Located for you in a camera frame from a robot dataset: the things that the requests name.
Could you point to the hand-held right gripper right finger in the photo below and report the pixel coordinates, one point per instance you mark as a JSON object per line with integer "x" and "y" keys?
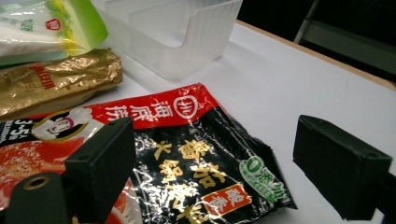
{"x": 339, "y": 168}

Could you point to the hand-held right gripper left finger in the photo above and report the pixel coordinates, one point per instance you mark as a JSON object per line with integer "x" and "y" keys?
{"x": 102, "y": 161}

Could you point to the red and black sauce packet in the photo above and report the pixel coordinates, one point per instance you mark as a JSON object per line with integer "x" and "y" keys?
{"x": 193, "y": 149}

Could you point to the gold foil packet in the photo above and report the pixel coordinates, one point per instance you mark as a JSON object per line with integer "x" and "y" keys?
{"x": 56, "y": 81}

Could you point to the clear plastic container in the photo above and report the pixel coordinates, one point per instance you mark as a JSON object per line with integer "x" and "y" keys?
{"x": 174, "y": 40}

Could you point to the green and white packet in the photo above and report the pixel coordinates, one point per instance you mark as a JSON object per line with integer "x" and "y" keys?
{"x": 37, "y": 28}

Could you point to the white metal stand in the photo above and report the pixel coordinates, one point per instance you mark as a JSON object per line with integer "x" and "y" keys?
{"x": 348, "y": 37}

